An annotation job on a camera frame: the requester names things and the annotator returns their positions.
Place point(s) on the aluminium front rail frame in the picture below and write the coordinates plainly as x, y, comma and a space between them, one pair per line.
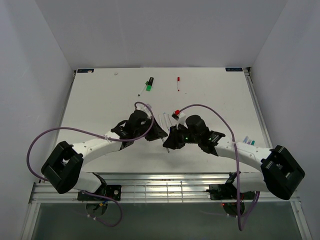
151, 188

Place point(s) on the green capped white pen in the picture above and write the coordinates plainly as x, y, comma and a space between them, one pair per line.
143, 88

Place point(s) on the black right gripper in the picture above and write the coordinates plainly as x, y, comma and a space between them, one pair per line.
173, 141

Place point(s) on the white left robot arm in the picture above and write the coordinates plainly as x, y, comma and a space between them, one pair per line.
64, 166

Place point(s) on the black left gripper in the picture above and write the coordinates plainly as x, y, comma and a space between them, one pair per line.
157, 133

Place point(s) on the blue corner label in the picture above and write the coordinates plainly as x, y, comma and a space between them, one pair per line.
233, 69
85, 70

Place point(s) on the right blue corner label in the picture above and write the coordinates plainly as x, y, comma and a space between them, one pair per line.
233, 69

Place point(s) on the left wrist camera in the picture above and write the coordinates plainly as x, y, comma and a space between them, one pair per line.
146, 110

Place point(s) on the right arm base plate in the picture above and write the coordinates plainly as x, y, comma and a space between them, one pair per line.
222, 192

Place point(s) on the green black highlighter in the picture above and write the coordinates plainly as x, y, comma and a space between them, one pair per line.
149, 84

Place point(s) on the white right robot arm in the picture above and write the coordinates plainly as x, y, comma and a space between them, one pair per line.
277, 170

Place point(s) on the red capped white pen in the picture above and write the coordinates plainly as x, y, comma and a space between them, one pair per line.
169, 119

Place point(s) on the left blue corner label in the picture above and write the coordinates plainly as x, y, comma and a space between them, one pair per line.
85, 70

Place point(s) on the aluminium right side rail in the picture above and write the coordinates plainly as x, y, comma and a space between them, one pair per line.
260, 120

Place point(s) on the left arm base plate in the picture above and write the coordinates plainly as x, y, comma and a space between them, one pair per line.
111, 191

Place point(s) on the blue capped white pen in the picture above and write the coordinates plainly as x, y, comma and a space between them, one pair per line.
166, 120

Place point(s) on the orange capped white pen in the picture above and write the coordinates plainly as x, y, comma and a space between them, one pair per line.
160, 121

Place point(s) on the far red capped pen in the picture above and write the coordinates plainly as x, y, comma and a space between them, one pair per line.
178, 83

